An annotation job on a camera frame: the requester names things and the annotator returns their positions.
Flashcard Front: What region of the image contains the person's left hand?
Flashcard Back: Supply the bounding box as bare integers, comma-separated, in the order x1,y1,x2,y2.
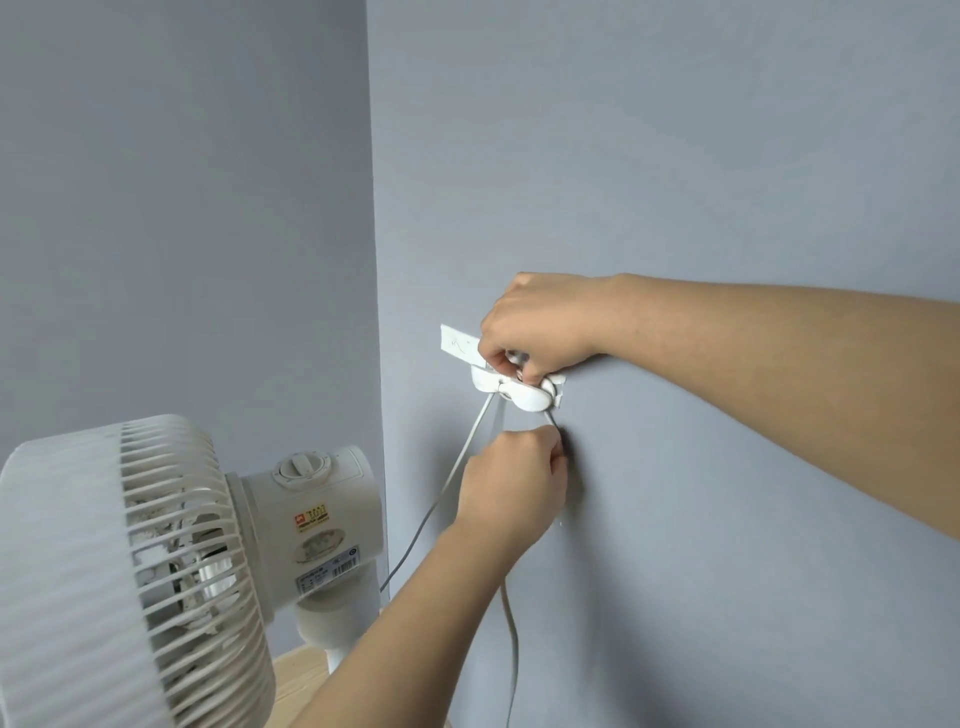
448,424,571,561

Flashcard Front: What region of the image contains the person's right hand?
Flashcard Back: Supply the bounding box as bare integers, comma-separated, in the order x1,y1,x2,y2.
478,270,625,384

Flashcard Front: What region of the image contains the white power plug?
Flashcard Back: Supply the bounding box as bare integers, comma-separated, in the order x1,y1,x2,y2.
469,363,520,396
498,375,565,414

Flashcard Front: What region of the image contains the white power cable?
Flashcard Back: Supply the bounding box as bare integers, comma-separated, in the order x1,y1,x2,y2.
498,406,560,728
379,391,498,594

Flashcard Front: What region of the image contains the person's left forearm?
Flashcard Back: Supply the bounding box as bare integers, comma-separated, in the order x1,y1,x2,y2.
288,521,528,728

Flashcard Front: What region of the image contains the person's right forearm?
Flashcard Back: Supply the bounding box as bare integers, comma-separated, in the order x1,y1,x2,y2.
600,273,960,543

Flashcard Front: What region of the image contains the white electric fan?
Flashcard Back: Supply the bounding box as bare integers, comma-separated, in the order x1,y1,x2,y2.
0,414,388,728

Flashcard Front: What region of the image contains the white wall socket plate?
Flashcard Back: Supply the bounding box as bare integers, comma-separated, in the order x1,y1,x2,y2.
438,323,568,393

